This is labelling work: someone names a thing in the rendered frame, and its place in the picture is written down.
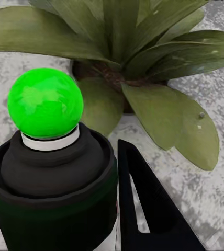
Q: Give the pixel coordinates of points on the pot plant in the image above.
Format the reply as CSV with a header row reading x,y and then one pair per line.
x,y
122,55

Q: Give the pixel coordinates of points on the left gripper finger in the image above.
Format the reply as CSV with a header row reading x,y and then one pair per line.
x,y
169,231

